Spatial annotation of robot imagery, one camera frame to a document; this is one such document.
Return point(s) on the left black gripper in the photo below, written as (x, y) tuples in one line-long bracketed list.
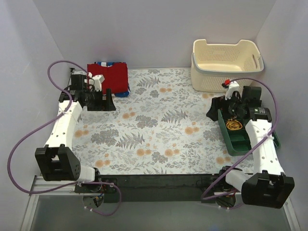
[(102, 100)]

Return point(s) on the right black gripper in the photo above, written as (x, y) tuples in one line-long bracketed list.
[(220, 106)]

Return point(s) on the red garment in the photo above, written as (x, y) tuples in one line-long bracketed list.
[(116, 76)]

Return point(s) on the blue patterned trousers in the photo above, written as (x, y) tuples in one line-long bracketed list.
[(120, 94)]

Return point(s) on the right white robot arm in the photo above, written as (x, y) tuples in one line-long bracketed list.
[(268, 186)]

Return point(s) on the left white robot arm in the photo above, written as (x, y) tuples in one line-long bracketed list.
[(56, 159)]

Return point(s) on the cream plastic laundry basket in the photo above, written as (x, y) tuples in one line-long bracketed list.
[(212, 64)]

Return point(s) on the yellow rolled belt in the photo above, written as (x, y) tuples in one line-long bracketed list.
[(234, 125)]

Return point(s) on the green compartment tray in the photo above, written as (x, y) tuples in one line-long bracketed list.
[(235, 139)]

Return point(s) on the floral table mat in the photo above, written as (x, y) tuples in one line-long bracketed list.
[(160, 128)]

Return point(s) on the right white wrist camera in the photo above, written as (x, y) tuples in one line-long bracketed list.
[(231, 86)]

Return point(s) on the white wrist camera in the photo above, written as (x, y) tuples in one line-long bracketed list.
[(231, 86), (96, 82)]

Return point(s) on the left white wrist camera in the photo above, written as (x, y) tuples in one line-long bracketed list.
[(96, 82)]

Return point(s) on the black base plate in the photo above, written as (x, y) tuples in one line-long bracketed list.
[(155, 188)]

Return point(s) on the aluminium rail frame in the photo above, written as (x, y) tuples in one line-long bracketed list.
[(62, 187)]

